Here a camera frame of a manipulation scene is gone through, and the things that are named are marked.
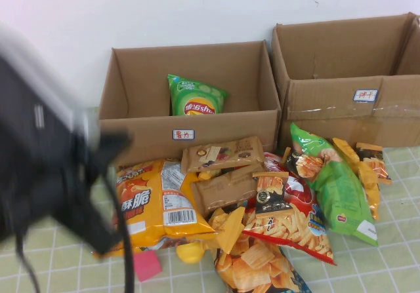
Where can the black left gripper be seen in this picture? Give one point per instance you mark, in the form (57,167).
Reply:
(88,181)

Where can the green Lays chips bag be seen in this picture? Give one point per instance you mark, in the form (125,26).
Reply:
(197,96)

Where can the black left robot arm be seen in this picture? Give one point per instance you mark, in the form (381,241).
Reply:
(26,142)

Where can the large yellow corn snack bag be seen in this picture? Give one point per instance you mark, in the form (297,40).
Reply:
(147,207)

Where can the black orange small snack packet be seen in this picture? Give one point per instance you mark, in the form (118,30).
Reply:
(303,166)
(372,158)
(270,198)

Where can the red fries snack bag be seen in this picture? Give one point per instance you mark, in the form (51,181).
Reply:
(295,237)

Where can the pink foam block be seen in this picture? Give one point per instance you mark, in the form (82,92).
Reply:
(147,266)

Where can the small open cardboard box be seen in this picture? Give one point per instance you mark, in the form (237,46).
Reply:
(147,132)

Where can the brown biscuit packet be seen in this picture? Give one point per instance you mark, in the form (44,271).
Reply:
(223,191)
(213,157)

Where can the orange ridged chips bag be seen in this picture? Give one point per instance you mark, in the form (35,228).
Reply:
(256,266)

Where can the green shrimp chips bag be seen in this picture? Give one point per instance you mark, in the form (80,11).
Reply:
(341,191)

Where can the large taped cardboard box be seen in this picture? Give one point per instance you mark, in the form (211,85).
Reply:
(328,109)

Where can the green checked tablecloth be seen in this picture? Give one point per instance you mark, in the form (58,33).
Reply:
(361,266)

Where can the plain brown cardboard box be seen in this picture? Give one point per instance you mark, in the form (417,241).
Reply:
(411,53)

